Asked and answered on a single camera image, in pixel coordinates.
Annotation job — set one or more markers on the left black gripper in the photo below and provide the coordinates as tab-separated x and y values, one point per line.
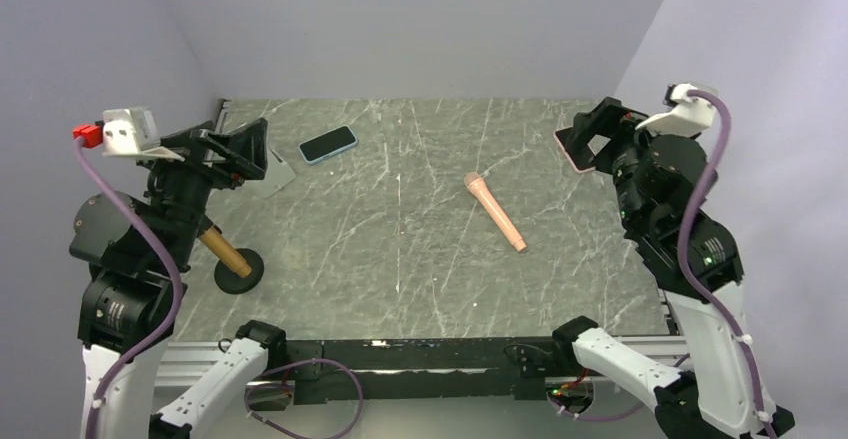
248	144

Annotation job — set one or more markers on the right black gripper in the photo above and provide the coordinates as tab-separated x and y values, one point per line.
602	120

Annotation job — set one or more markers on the pink phone case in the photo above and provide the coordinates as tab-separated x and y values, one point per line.
575	144

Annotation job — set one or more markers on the phone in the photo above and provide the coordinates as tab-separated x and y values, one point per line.
328	144

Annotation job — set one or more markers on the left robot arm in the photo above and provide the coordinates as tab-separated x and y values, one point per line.
137	251

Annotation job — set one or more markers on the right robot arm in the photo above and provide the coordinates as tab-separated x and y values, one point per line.
663	168

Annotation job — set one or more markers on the white wedge stand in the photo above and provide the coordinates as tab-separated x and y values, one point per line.
278	175

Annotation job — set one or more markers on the yellow microphone on stand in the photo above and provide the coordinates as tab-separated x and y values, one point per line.
238	270

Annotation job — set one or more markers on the pink microphone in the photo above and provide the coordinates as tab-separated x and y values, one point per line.
478	188

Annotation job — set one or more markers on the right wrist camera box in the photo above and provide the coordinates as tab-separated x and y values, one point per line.
687	115

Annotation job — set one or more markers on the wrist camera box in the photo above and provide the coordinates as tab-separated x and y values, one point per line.
687	115
132	133

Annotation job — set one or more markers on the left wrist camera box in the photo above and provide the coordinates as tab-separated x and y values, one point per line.
132	133

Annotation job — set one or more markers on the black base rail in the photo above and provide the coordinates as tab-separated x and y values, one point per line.
523	368

